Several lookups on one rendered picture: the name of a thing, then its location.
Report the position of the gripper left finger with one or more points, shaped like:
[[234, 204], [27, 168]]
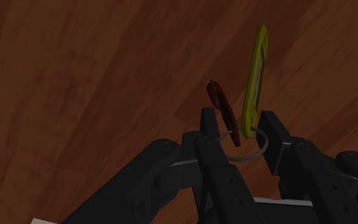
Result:
[[209, 173]]

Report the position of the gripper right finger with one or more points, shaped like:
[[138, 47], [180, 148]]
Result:
[[309, 167]]

